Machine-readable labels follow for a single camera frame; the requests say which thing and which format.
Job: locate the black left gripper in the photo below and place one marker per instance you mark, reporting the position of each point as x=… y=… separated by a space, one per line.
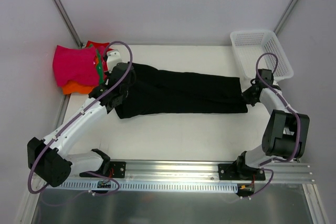
x=122 y=76

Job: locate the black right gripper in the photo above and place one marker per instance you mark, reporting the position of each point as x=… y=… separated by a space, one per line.
x=250 y=96

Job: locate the black t shirt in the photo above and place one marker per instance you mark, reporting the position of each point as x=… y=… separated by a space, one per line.
x=159 y=91

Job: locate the white plastic basket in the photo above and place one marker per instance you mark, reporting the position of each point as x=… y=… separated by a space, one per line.
x=249 y=45

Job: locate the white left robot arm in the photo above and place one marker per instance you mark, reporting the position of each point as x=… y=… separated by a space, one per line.
x=50 y=157

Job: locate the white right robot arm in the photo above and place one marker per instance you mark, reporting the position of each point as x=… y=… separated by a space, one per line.
x=286 y=132

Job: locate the red folded t shirt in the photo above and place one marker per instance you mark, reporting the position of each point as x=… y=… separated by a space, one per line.
x=101 y=47

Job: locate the magenta folded t shirt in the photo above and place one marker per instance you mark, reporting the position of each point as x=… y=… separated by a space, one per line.
x=64 y=56

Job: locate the orange folded t shirt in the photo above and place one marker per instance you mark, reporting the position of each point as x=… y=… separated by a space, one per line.
x=76 y=89

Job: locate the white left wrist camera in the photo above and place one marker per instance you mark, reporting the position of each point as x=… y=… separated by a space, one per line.
x=113 y=58

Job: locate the left aluminium corner post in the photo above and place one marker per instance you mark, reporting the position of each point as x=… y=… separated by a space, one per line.
x=68 y=23

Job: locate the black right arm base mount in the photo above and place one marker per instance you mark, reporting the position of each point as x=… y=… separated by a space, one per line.
x=238 y=170

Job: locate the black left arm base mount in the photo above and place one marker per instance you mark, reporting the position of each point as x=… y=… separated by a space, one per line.
x=113 y=169

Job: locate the aluminium front rail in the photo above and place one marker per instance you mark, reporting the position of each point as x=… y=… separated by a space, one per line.
x=193 y=171

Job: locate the white slotted cable duct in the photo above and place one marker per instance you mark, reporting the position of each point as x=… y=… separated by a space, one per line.
x=79 y=184

